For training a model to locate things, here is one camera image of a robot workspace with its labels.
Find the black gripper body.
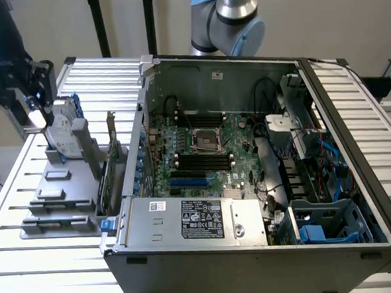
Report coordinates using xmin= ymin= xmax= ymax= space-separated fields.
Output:
xmin=0 ymin=57 xmax=59 ymax=129

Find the black RAM slot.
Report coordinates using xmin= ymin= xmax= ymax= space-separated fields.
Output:
xmin=184 ymin=115 xmax=223 ymax=123
xmin=178 ymin=150 xmax=232 ymax=160
xmin=177 ymin=158 xmax=233 ymax=169
xmin=178 ymin=162 xmax=233 ymax=174
xmin=178 ymin=154 xmax=232 ymax=164
xmin=185 ymin=118 xmax=223 ymax=127
xmin=184 ymin=112 xmax=222 ymax=120

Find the CPU socket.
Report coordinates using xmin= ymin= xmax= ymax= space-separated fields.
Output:
xmin=188 ymin=126 xmax=225 ymax=155

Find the blue expansion slot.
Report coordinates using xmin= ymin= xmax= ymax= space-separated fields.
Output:
xmin=170 ymin=176 xmax=209 ymax=191

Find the silver hard disk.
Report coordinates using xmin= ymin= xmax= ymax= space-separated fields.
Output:
xmin=42 ymin=98 xmax=85 ymax=162

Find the black pole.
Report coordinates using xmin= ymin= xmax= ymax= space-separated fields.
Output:
xmin=140 ymin=0 xmax=158 ymax=56
xmin=85 ymin=0 xmax=112 ymax=60

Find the grey parts rack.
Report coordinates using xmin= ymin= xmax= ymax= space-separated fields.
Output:
xmin=12 ymin=114 xmax=136 ymax=241

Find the green graphics card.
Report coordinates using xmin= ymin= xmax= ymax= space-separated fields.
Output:
xmin=91 ymin=110 xmax=127 ymax=215

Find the green motherboard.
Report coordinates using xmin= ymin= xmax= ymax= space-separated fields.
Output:
xmin=139 ymin=105 xmax=270 ymax=207

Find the blue power supply latch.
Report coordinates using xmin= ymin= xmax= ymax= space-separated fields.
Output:
xmin=99 ymin=217 xmax=117 ymax=233

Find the silver power supply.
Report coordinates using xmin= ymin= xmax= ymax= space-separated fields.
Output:
xmin=114 ymin=190 xmax=269 ymax=255

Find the silver chipset heatsink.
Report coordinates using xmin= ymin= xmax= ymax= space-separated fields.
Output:
xmin=222 ymin=187 xmax=247 ymax=202

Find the grey metal disk bay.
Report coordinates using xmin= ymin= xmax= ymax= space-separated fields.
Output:
xmin=262 ymin=72 xmax=330 ymax=160

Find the black open PC case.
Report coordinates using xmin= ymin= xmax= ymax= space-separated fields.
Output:
xmin=89 ymin=40 xmax=391 ymax=293

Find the blue-grey drive cage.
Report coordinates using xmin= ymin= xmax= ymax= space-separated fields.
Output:
xmin=277 ymin=194 xmax=377 ymax=249

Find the black box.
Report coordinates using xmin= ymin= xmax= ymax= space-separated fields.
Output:
xmin=359 ymin=74 xmax=391 ymax=99

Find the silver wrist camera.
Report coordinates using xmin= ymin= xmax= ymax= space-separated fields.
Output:
xmin=23 ymin=94 xmax=48 ymax=130

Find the black looped wire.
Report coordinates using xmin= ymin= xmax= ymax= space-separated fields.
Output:
xmin=251 ymin=76 xmax=281 ymax=118

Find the blue wire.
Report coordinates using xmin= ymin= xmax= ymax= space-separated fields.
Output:
xmin=317 ymin=136 xmax=353 ymax=207

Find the black cable on case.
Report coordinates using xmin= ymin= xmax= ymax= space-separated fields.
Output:
xmin=307 ymin=54 xmax=366 ymax=88

